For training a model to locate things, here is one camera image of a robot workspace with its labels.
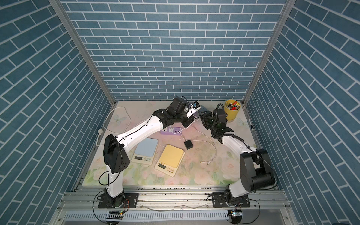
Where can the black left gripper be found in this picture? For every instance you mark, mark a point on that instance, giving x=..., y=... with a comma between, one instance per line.
x=188, y=121

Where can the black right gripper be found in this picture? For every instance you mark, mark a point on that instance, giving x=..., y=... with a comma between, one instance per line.
x=208, y=115

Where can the yellow electronic kitchen scale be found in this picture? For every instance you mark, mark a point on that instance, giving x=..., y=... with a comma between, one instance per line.
x=170, y=160

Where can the blue electronic kitchen scale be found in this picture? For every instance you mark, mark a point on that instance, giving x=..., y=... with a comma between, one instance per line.
x=145, y=152

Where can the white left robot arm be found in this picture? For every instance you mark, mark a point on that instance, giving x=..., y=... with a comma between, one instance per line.
x=116, y=148

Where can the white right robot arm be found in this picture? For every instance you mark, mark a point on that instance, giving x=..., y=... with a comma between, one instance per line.
x=256, y=170

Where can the purple power strip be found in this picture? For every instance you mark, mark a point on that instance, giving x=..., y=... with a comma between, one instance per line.
x=171, y=131

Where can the yellow pen cup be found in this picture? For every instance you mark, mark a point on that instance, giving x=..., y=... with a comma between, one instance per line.
x=232, y=108

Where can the floral table mat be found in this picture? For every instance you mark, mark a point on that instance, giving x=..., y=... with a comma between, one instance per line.
x=207, y=163

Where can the black USB wall charger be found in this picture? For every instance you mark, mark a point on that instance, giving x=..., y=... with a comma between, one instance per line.
x=188, y=144

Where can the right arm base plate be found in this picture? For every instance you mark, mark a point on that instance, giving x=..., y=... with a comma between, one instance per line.
x=225, y=199

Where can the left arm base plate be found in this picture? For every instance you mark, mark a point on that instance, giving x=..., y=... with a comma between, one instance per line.
x=124, y=200

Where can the aluminium mounting rail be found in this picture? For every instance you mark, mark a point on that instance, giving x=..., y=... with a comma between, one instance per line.
x=167, y=198

